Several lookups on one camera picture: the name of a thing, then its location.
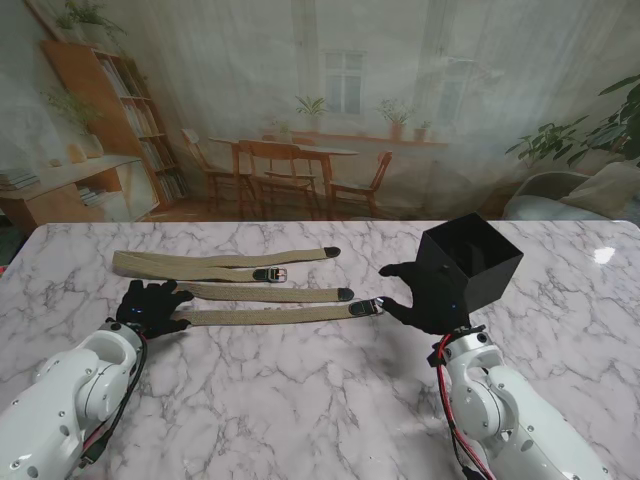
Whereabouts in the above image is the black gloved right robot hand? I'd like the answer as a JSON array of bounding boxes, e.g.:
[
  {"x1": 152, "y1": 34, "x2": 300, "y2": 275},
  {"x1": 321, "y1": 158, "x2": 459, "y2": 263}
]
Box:
[{"x1": 378, "y1": 260, "x2": 474, "y2": 336}]

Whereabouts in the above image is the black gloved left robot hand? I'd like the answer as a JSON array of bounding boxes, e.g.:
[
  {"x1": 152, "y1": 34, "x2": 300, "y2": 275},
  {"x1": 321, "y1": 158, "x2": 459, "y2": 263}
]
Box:
[{"x1": 115, "y1": 279, "x2": 195, "y2": 339}]

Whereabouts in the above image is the black storage box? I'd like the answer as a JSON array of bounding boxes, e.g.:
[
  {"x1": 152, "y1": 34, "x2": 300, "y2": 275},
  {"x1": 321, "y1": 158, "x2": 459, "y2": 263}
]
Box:
[{"x1": 411, "y1": 212, "x2": 525, "y2": 321}]

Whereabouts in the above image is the beige woven belt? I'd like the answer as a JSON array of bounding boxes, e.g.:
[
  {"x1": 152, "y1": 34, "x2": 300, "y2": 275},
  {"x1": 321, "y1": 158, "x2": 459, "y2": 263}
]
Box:
[
  {"x1": 172, "y1": 282, "x2": 386, "y2": 326},
  {"x1": 111, "y1": 245, "x2": 342, "y2": 284}
]

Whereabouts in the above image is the printed room scene backdrop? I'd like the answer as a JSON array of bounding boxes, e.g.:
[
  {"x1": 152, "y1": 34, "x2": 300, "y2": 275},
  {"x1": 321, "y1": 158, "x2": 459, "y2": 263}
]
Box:
[{"x1": 0, "y1": 0, "x2": 640, "y2": 224}]

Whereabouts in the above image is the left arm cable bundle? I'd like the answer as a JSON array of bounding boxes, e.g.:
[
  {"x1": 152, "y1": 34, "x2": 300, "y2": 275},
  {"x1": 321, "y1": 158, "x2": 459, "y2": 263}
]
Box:
[{"x1": 74, "y1": 334, "x2": 149, "y2": 471}]

